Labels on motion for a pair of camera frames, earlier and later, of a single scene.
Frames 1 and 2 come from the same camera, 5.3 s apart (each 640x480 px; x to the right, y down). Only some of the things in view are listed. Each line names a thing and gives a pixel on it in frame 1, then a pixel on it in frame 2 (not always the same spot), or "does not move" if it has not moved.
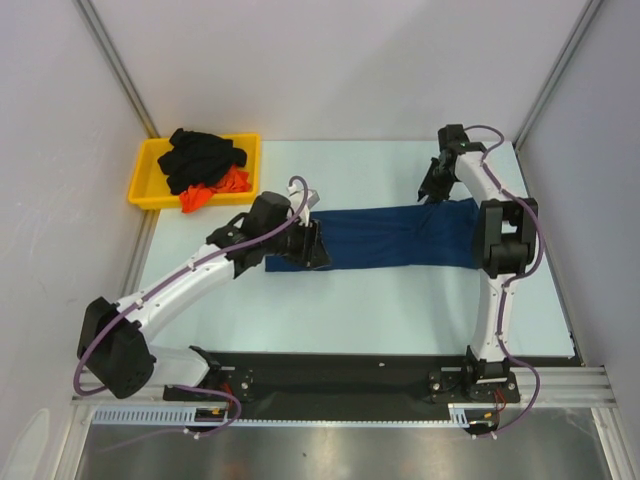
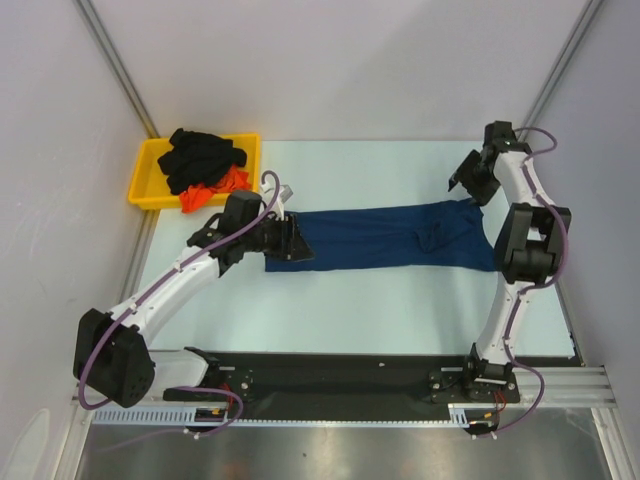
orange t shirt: [196, 196] does not move
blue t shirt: [432, 235] does not move
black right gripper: [439, 174] to [470, 172]
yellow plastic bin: [149, 187] does not move
